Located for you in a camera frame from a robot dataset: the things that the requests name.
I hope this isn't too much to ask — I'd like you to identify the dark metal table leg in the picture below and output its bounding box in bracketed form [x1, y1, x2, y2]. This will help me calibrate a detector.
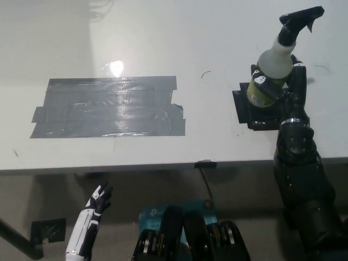
[0, 216, 45, 260]

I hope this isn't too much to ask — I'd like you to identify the thin black cable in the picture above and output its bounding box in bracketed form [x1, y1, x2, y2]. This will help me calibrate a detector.
[199, 167, 214, 200]

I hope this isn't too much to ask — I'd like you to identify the grey duct tape patch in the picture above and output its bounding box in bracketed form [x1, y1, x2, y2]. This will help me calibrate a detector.
[30, 76, 187, 140]

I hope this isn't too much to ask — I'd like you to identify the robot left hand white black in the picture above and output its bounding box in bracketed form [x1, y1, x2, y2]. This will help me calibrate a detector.
[65, 181, 114, 258]

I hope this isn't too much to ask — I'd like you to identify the small black tape strip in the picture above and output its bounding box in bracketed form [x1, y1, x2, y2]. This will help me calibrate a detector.
[194, 160, 218, 169]

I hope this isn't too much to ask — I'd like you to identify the black tape floor patch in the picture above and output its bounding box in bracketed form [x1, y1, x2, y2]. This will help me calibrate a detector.
[30, 217, 67, 245]

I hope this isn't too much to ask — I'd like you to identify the teal router box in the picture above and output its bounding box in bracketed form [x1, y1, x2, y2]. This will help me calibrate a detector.
[138, 199, 219, 245]

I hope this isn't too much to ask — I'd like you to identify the robot right hand black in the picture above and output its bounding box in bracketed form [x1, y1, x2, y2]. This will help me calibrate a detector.
[250, 54, 311, 125]

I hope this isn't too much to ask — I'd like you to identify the white spray bottle black trigger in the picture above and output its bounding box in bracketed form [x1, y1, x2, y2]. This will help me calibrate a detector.
[245, 5, 326, 109]

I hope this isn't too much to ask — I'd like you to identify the black tape square patch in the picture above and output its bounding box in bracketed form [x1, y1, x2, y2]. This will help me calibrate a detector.
[232, 81, 289, 133]

